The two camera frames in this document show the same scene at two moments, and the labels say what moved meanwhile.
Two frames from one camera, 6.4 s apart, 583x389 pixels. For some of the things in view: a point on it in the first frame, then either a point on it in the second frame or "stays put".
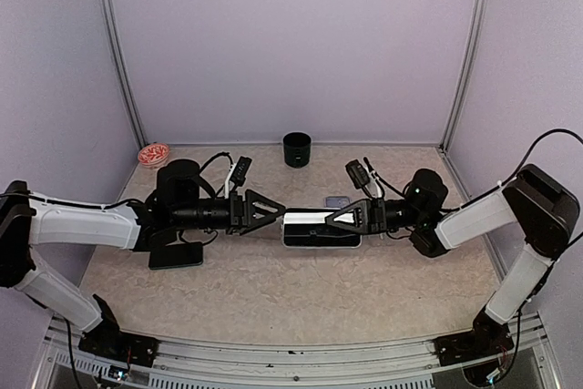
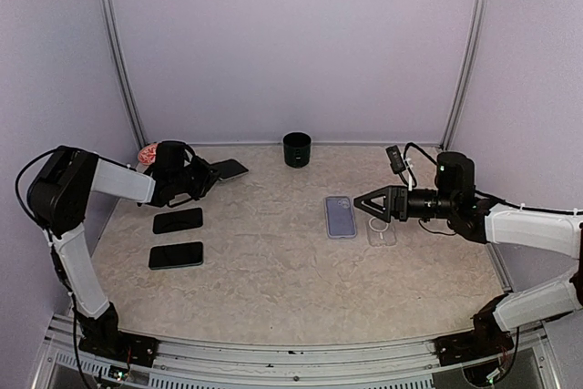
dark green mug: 297,149 stays put
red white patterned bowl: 153,156 stays put
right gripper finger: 362,216 → 366,203
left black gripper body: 188,217 → 195,181
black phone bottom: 177,255 stays put
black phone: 309,228 → 229,168
